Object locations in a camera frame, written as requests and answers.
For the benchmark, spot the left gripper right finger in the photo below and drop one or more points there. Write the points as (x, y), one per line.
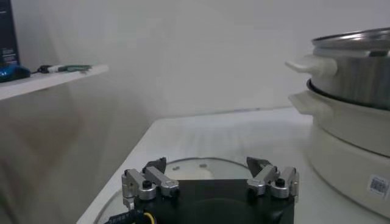
(271, 182)

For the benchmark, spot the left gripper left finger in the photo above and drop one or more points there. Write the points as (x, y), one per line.
(146, 185)

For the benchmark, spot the glass pot lid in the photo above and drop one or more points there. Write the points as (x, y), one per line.
(195, 170)

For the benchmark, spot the stainless steel steamer basket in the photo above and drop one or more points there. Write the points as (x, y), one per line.
(359, 79)

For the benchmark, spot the white electric cooking pot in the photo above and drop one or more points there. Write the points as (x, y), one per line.
(350, 158)

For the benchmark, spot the green grey flat tool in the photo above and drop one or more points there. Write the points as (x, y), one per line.
(76, 68)

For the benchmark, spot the white side table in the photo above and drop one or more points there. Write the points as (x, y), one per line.
(45, 82)

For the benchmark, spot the small white device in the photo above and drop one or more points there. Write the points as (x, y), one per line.
(54, 69)

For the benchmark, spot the blue computer mouse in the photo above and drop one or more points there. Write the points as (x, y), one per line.
(13, 74)

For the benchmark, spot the black box with label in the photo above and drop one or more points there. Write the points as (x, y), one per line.
(8, 33)

